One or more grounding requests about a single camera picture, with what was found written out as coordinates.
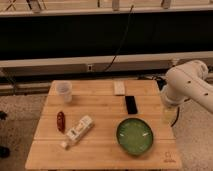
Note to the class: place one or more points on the black rectangular block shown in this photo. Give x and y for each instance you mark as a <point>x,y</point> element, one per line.
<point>131,105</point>

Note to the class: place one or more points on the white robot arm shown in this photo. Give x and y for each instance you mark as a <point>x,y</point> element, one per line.
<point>186,81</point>

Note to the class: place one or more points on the clear plastic cup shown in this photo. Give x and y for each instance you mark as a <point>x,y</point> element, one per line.
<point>64,90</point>

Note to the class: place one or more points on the translucent gripper tool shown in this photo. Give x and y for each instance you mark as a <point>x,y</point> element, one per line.
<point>169,115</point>

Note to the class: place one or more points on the white wall rail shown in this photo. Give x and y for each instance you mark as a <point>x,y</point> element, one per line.
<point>71,65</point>

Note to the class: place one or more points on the white wall outlet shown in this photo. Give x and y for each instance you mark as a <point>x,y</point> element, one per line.
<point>89,68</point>

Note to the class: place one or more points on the green ceramic bowl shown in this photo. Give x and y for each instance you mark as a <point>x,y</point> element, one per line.
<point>134,136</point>

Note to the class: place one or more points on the brown red oblong object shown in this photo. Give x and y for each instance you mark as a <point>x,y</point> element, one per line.
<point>61,122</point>

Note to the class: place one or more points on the white rectangular block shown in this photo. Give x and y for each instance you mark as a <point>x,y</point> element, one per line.
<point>119,88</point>

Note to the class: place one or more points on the white tube bottle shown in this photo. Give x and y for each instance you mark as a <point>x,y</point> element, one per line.
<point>75,134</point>

